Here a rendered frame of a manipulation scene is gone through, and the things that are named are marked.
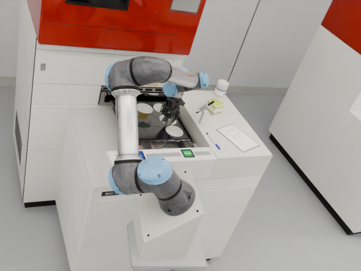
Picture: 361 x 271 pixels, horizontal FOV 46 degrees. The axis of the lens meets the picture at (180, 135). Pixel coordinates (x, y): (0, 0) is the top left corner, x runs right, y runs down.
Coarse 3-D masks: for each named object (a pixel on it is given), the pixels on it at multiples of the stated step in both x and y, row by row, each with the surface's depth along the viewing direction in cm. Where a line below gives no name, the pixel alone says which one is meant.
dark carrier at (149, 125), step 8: (152, 104) 247; (152, 112) 240; (144, 120) 232; (152, 120) 234; (160, 120) 236; (144, 128) 226; (152, 128) 228; (160, 128) 230; (144, 136) 221; (152, 136) 222; (160, 136) 225; (168, 136) 226; (184, 136) 231
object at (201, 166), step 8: (112, 152) 194; (144, 152) 200; (152, 152) 202; (160, 152) 204; (168, 152) 205; (176, 152) 207; (200, 152) 213; (208, 152) 215; (112, 160) 189; (168, 160) 200; (176, 160) 202; (184, 160) 204; (192, 160) 206; (200, 160) 208; (208, 160) 210; (104, 168) 197; (176, 168) 205; (192, 168) 210; (200, 168) 212; (208, 168) 214; (104, 176) 198; (200, 176) 216; (208, 176) 219
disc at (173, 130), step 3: (168, 126) 234; (171, 126) 234; (174, 126) 235; (165, 129) 231; (168, 129) 231; (171, 129) 232; (174, 129) 233; (177, 129) 234; (180, 129) 235; (168, 132) 229; (171, 132) 230; (174, 132) 231; (177, 132) 231; (180, 132) 232; (174, 135) 228; (177, 135) 229; (180, 135) 230
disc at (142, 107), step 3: (138, 105) 242; (141, 105) 243; (144, 105) 244; (147, 105) 245; (138, 108) 240; (141, 108) 241; (144, 108) 242; (147, 108) 243; (150, 108) 243; (141, 111) 238; (144, 111) 239; (147, 111) 240; (150, 111) 241
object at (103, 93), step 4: (100, 92) 237; (104, 92) 236; (108, 92) 237; (140, 92) 246; (144, 92) 247; (148, 92) 248; (152, 92) 249; (156, 92) 251; (160, 92) 252; (100, 96) 237; (104, 96) 238; (144, 96) 248; (148, 96) 250; (152, 96) 251; (156, 96) 252; (160, 96) 253; (164, 96) 254; (100, 100) 239; (100, 104) 241; (104, 104) 242; (108, 104) 243
